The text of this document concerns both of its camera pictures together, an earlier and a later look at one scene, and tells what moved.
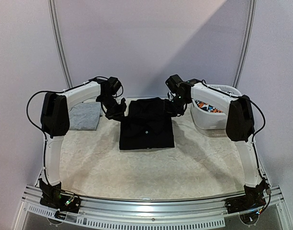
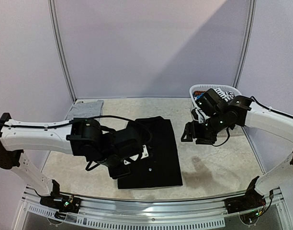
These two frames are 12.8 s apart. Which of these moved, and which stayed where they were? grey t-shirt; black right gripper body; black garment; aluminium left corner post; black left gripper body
Moved: black left gripper body; black right gripper body; black garment
Stayed: grey t-shirt; aluminium left corner post
